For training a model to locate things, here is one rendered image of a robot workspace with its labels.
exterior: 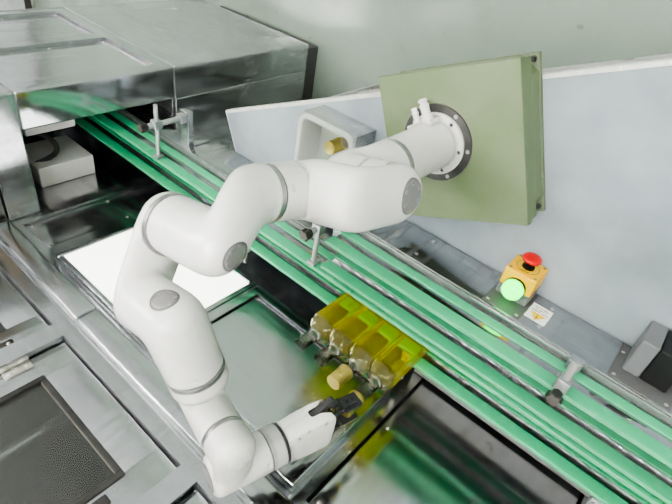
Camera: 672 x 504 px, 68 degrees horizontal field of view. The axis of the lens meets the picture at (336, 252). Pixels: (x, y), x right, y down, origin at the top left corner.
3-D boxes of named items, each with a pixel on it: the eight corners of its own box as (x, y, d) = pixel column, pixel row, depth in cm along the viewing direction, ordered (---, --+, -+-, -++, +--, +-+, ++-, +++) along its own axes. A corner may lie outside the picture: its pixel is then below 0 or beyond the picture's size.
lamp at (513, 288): (501, 289, 107) (495, 295, 105) (509, 273, 104) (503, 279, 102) (520, 300, 105) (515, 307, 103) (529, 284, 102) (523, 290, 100)
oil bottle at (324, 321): (360, 294, 128) (303, 335, 114) (364, 277, 125) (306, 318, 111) (378, 306, 126) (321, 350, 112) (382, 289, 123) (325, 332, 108)
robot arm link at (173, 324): (276, 326, 75) (215, 290, 83) (242, 204, 62) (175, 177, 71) (185, 401, 65) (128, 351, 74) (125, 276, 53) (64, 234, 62)
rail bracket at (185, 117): (199, 141, 165) (137, 159, 150) (199, 91, 155) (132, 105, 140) (209, 147, 163) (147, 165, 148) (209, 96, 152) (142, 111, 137)
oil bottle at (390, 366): (415, 332, 121) (361, 381, 107) (422, 315, 117) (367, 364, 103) (435, 345, 118) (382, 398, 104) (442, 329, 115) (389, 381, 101)
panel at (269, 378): (164, 220, 160) (56, 262, 137) (164, 212, 158) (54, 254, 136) (390, 393, 120) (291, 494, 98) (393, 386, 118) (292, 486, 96)
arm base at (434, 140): (399, 105, 104) (352, 122, 94) (451, 88, 95) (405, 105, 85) (420, 177, 108) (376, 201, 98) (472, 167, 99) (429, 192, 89)
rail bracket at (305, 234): (327, 249, 129) (293, 269, 121) (337, 193, 119) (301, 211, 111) (335, 255, 128) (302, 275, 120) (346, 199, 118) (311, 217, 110)
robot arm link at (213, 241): (238, 153, 73) (146, 156, 62) (305, 174, 65) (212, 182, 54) (232, 242, 77) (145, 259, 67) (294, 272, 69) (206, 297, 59)
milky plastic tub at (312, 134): (311, 179, 142) (290, 189, 136) (322, 103, 128) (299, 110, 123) (359, 207, 134) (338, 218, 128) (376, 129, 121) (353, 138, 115)
